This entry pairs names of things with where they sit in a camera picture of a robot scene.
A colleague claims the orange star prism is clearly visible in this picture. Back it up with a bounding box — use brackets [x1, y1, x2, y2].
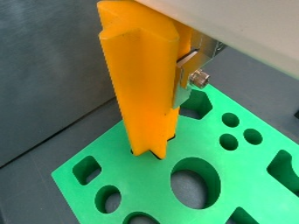
[98, 0, 193, 158]

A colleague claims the green shape sorter board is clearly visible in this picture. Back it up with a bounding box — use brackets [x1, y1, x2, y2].
[53, 87, 299, 224]

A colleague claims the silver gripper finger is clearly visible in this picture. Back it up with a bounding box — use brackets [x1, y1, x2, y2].
[173, 30, 227, 109]

